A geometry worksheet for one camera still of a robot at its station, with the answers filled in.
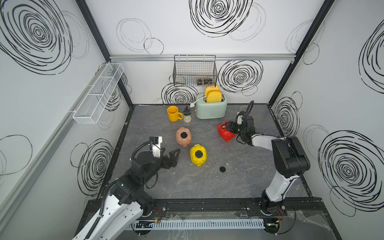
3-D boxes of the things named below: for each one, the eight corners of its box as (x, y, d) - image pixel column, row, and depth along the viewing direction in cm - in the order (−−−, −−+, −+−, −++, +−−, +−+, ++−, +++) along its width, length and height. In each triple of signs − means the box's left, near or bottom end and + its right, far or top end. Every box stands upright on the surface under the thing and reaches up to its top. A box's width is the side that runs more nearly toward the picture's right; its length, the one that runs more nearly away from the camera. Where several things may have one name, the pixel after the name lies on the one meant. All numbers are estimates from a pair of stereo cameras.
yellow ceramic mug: (168, 121, 111) (166, 113, 104) (169, 113, 116) (167, 105, 109) (182, 121, 111) (182, 113, 104) (183, 113, 116) (182, 105, 109)
